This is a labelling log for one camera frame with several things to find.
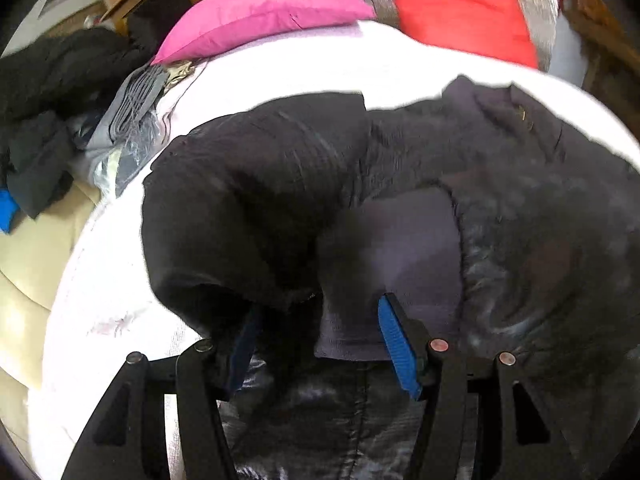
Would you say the blue item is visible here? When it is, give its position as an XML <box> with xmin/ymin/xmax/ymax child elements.
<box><xmin>0</xmin><ymin>189</ymin><xmax>20</xmax><ymax>235</ymax></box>

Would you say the grey garment in plastic bag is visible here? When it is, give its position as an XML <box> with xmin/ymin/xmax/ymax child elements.
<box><xmin>67</xmin><ymin>62</ymin><xmax>173</xmax><ymax>198</ymax></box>

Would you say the pile of black clothes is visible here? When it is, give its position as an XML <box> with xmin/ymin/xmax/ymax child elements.
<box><xmin>0</xmin><ymin>27</ymin><xmax>151</xmax><ymax>220</ymax></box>

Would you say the beige cloth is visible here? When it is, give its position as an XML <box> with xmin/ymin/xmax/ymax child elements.
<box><xmin>0</xmin><ymin>180</ymin><xmax>108</xmax><ymax>466</ymax></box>

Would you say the black jacket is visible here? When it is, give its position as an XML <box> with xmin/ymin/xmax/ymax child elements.
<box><xmin>141</xmin><ymin>75</ymin><xmax>640</xmax><ymax>480</ymax></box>

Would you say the pink pillow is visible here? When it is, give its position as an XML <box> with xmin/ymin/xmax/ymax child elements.
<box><xmin>151</xmin><ymin>0</ymin><xmax>377</xmax><ymax>66</ymax></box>

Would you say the wooden chair frame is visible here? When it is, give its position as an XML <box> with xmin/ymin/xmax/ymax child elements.
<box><xmin>560</xmin><ymin>0</ymin><xmax>640</xmax><ymax>126</ymax></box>

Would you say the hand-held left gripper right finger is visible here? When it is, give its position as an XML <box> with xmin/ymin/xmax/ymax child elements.
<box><xmin>377</xmin><ymin>292</ymin><xmax>585</xmax><ymax>480</ymax></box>

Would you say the white bed sheet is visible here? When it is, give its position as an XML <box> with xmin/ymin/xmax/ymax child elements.
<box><xmin>42</xmin><ymin>19</ymin><xmax>640</xmax><ymax>480</ymax></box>

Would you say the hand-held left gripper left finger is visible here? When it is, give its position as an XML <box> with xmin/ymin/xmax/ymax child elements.
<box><xmin>61</xmin><ymin>307</ymin><xmax>264</xmax><ymax>480</ymax></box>

